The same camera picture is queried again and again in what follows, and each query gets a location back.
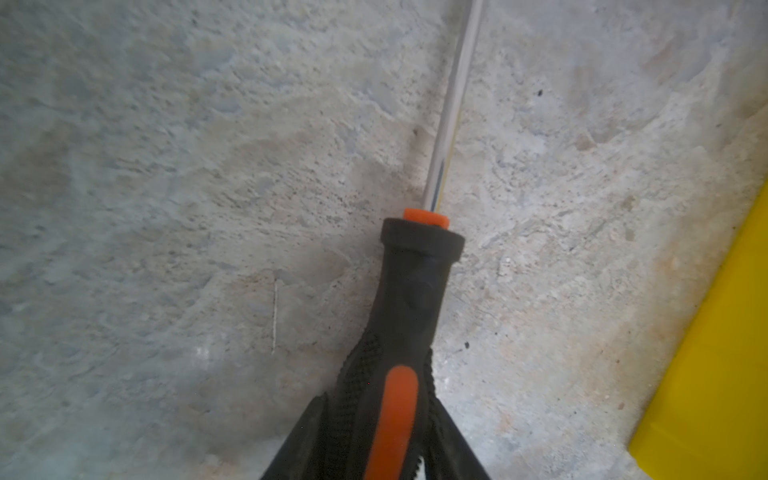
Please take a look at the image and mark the black orange handled screwdriver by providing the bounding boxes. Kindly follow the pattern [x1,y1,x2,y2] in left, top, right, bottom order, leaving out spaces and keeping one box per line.
[323,1,484,479]

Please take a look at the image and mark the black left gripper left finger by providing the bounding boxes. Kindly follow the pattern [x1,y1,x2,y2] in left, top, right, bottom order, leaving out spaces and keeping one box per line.
[261,394,328,480]

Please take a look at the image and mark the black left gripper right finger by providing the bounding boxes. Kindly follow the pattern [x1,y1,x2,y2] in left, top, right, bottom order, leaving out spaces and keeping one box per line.
[424,397,490,480]

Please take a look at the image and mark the yellow plastic bin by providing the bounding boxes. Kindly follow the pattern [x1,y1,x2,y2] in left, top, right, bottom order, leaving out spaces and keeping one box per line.
[629,191,767,479]

